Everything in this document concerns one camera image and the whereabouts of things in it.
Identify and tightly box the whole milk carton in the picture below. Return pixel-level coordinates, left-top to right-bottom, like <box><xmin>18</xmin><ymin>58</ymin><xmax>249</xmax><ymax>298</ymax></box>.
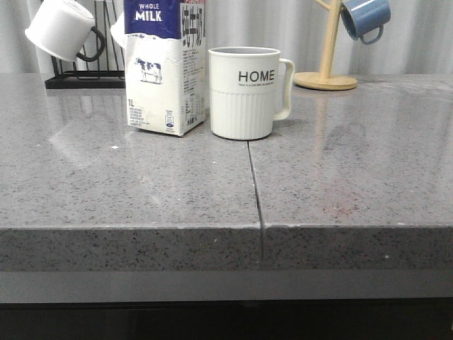
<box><xmin>124</xmin><ymin>1</ymin><xmax>206</xmax><ymax>136</ymax></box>

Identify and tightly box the cream HOME mug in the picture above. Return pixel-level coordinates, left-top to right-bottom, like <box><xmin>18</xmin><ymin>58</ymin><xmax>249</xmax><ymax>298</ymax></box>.
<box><xmin>209</xmin><ymin>46</ymin><xmax>295</xmax><ymax>140</ymax></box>

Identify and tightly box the wooden mug tree stand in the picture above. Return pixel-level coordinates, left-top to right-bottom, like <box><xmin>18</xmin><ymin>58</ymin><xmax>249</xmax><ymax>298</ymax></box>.
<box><xmin>294</xmin><ymin>1</ymin><xmax>357</xmax><ymax>91</ymax></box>

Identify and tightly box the white mug right hanging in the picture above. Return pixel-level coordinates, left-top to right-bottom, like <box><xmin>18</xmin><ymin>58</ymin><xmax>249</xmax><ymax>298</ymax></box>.
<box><xmin>110</xmin><ymin>13</ymin><xmax>126</xmax><ymax>48</ymax></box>

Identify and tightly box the white mug hanging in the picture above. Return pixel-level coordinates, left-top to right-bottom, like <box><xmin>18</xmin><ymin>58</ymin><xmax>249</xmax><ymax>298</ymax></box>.
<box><xmin>25</xmin><ymin>0</ymin><xmax>105</xmax><ymax>62</ymax></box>
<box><xmin>110</xmin><ymin>13</ymin><xmax>126</xmax><ymax>48</ymax></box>

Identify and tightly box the blue hanging mug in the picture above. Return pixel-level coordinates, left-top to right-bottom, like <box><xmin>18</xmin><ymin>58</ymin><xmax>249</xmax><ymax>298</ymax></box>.
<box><xmin>340</xmin><ymin>0</ymin><xmax>391</xmax><ymax>45</ymax></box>

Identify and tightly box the white mug left hanging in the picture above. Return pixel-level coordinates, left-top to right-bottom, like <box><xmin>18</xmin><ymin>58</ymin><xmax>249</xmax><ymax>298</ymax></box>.
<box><xmin>25</xmin><ymin>0</ymin><xmax>105</xmax><ymax>62</ymax></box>

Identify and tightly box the black wire mug rack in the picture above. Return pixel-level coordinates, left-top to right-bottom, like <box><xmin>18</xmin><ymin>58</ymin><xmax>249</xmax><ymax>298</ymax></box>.
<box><xmin>45</xmin><ymin>1</ymin><xmax>125</xmax><ymax>89</ymax></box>

